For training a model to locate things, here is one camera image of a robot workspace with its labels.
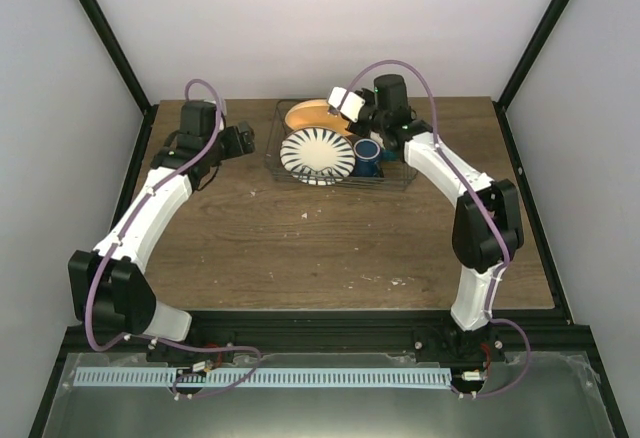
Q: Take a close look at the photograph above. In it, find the light blue slotted cable duct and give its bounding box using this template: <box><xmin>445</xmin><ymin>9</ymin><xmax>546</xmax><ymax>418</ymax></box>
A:
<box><xmin>72</xmin><ymin>367</ymin><xmax>452</xmax><ymax>390</ymax></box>

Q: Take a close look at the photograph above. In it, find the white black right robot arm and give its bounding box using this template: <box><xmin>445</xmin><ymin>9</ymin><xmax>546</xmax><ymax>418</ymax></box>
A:
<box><xmin>329</xmin><ymin>74</ymin><xmax>524</xmax><ymax>361</ymax></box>

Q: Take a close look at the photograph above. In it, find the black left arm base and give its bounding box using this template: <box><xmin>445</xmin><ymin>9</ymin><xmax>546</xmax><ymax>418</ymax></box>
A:
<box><xmin>146</xmin><ymin>342</ymin><xmax>234</xmax><ymax>367</ymax></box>

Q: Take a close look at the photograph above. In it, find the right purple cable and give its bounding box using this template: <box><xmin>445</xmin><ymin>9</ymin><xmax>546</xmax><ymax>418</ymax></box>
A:
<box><xmin>329</xmin><ymin>60</ymin><xmax>531</xmax><ymax>400</ymax></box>

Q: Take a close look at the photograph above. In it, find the white blue striped plate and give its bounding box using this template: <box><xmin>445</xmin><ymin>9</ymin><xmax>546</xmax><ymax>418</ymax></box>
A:
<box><xmin>279</xmin><ymin>127</ymin><xmax>355</xmax><ymax>186</ymax></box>

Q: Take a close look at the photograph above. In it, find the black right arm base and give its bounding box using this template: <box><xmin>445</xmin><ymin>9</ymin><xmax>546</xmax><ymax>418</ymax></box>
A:
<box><xmin>412</xmin><ymin>325</ymin><xmax>505</xmax><ymax>364</ymax></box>

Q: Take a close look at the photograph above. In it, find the orange round plate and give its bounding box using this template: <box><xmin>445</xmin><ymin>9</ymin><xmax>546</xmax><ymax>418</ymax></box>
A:
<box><xmin>284</xmin><ymin>99</ymin><xmax>350</xmax><ymax>136</ymax></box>

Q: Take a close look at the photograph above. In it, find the grey wire dish rack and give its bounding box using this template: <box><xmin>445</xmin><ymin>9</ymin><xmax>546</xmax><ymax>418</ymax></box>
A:
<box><xmin>264</xmin><ymin>99</ymin><xmax>417</xmax><ymax>190</ymax></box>

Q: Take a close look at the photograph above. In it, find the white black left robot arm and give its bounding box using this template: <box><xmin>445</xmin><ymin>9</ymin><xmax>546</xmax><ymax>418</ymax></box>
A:
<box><xmin>68</xmin><ymin>100</ymin><xmax>255</xmax><ymax>362</ymax></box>

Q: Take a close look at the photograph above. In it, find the dark blue mug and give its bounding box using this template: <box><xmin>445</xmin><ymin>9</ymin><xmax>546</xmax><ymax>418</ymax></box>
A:
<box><xmin>351</xmin><ymin>138</ymin><xmax>396</xmax><ymax>178</ymax></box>

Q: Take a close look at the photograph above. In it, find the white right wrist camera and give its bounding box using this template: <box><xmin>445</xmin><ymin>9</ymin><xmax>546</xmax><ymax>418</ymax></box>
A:
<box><xmin>327</xmin><ymin>87</ymin><xmax>365</xmax><ymax>123</ymax></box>

